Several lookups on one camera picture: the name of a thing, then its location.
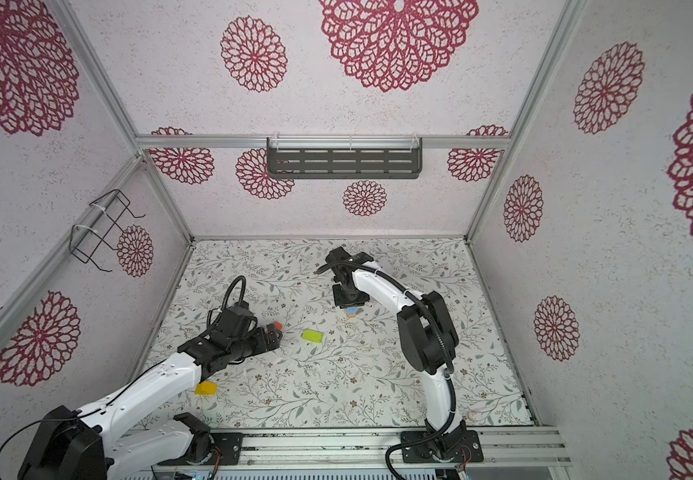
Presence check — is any lime green wood block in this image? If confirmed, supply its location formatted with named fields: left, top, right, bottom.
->
left=302, top=329, right=324, bottom=344

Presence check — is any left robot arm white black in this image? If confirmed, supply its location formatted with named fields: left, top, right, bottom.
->
left=18, top=301, right=282, bottom=479

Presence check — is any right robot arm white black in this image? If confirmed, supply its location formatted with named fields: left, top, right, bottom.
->
left=316, top=247, right=466, bottom=460

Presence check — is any yellow wood block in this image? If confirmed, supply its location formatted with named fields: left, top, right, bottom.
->
left=194, top=381, right=218, bottom=396

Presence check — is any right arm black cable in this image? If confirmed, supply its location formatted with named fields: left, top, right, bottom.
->
left=314, top=260, right=461, bottom=480

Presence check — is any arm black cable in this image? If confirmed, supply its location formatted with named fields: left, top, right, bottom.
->
left=314, top=260, right=461, bottom=480
left=0, top=275, right=248, bottom=480

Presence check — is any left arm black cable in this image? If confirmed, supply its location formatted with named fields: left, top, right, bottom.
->
left=0, top=275, right=248, bottom=480

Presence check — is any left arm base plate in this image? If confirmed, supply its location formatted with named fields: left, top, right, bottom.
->
left=158, top=432, right=244, bottom=466

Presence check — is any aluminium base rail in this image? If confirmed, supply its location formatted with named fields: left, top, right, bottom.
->
left=68, top=427, right=573, bottom=472

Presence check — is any grey metal wall shelf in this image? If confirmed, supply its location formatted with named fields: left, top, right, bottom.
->
left=266, top=137, right=423, bottom=180

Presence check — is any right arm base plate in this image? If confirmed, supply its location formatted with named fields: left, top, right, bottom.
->
left=401, top=431, right=484, bottom=464

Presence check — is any black wire wall rack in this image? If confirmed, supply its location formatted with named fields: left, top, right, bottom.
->
left=68, top=189, right=146, bottom=273

